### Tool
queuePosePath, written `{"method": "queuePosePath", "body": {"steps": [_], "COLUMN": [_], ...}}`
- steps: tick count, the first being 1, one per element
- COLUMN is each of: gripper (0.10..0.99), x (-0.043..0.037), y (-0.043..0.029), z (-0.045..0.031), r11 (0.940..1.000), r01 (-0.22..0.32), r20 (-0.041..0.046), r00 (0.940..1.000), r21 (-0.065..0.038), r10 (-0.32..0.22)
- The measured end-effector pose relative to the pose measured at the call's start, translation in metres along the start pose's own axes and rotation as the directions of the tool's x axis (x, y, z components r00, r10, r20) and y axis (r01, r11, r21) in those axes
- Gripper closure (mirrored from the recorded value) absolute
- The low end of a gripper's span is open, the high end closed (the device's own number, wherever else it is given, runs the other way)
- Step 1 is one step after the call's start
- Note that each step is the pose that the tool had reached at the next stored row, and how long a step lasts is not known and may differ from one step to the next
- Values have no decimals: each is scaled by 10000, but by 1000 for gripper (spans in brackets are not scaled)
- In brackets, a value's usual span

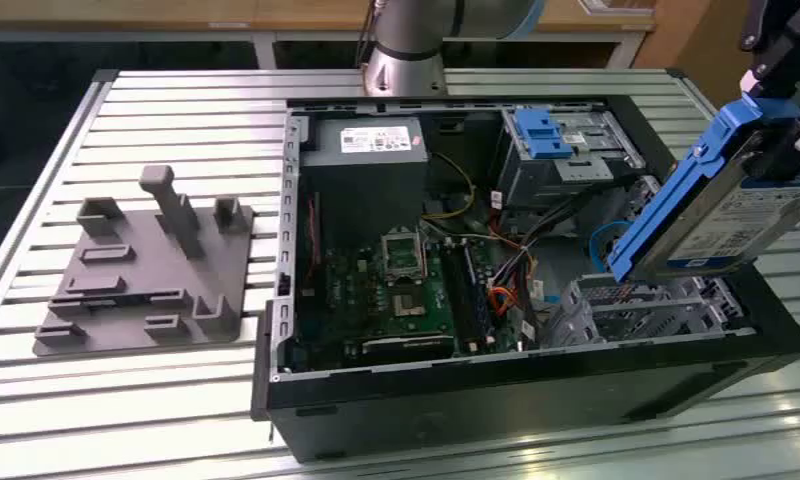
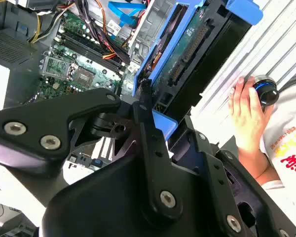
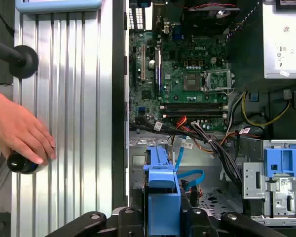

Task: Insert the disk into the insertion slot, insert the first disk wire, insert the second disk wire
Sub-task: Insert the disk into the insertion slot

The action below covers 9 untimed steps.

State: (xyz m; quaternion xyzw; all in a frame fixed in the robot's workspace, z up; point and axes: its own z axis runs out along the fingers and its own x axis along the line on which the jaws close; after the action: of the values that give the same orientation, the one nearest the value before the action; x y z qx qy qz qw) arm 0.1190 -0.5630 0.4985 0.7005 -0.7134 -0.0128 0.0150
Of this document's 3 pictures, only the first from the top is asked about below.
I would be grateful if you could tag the black graphics card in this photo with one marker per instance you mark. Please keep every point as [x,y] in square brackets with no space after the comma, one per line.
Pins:
[407,347]

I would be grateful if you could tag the blue plastic drive latch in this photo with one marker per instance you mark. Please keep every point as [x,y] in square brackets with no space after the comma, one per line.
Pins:
[541,132]

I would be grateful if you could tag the metal disk bay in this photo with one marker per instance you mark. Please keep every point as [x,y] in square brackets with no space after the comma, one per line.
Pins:
[641,315]

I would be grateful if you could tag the wooden workbench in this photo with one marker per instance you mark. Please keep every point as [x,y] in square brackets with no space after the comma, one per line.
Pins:
[174,15]

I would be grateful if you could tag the hard disk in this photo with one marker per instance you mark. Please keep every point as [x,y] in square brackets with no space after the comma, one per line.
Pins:
[721,225]

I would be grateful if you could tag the black RAM slot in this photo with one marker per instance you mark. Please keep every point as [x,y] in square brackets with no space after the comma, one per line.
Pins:
[455,290]

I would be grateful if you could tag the green motherboard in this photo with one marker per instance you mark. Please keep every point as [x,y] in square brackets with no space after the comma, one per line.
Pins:
[347,305]

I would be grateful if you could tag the grey power supply unit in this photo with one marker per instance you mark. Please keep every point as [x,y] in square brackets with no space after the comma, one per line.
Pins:
[367,190]

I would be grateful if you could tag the grey plastic parts rack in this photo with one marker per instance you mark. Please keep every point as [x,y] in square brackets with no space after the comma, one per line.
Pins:
[140,280]

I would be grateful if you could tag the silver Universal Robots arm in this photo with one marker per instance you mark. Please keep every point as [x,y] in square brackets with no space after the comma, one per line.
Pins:
[407,50]

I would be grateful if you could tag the grey metal drive cage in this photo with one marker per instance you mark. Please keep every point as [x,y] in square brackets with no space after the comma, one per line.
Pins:
[541,180]

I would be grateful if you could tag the black open PC case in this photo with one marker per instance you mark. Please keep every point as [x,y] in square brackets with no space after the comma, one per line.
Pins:
[441,410]

